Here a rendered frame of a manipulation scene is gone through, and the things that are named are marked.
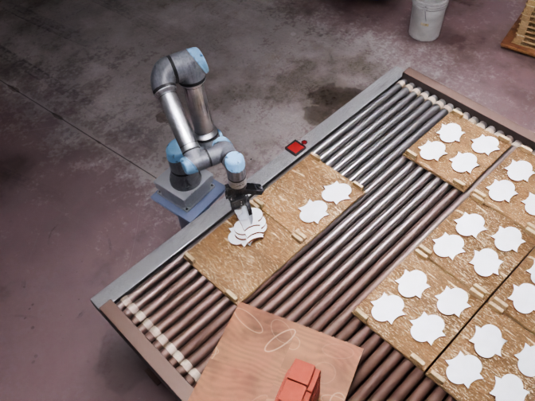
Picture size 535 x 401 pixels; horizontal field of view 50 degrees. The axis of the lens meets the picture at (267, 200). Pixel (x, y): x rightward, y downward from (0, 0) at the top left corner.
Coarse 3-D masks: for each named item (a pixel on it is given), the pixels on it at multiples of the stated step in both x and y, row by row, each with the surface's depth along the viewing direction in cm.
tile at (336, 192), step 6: (324, 186) 266; (330, 186) 266; (336, 186) 266; (342, 186) 266; (348, 186) 266; (324, 192) 264; (330, 192) 264; (336, 192) 264; (342, 192) 264; (348, 192) 264; (324, 198) 262; (330, 198) 262; (336, 198) 262; (342, 198) 261; (348, 198) 261; (336, 204) 260
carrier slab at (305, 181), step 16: (304, 160) 279; (288, 176) 273; (304, 176) 272; (320, 176) 272; (336, 176) 271; (272, 192) 267; (288, 192) 267; (304, 192) 266; (320, 192) 266; (352, 192) 265; (272, 208) 261; (288, 208) 260; (336, 208) 259; (288, 224) 255; (304, 224) 254; (320, 224) 254
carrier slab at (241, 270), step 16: (224, 224) 257; (272, 224) 255; (208, 240) 252; (224, 240) 251; (256, 240) 250; (272, 240) 250; (288, 240) 250; (208, 256) 246; (224, 256) 246; (240, 256) 246; (256, 256) 245; (272, 256) 245; (288, 256) 244; (208, 272) 241; (224, 272) 241; (240, 272) 241; (256, 272) 240; (272, 272) 240; (224, 288) 236; (240, 288) 236; (256, 288) 236
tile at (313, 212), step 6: (306, 204) 260; (312, 204) 260; (318, 204) 260; (324, 204) 260; (300, 210) 259; (306, 210) 258; (312, 210) 258; (318, 210) 258; (324, 210) 258; (300, 216) 256; (306, 216) 256; (312, 216) 256; (318, 216) 256; (324, 216) 256; (306, 222) 254; (312, 222) 255; (318, 222) 255
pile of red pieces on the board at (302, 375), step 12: (300, 360) 179; (288, 372) 186; (300, 372) 176; (312, 372) 176; (288, 384) 174; (300, 384) 174; (312, 384) 176; (276, 396) 190; (288, 396) 172; (300, 396) 172; (312, 396) 179
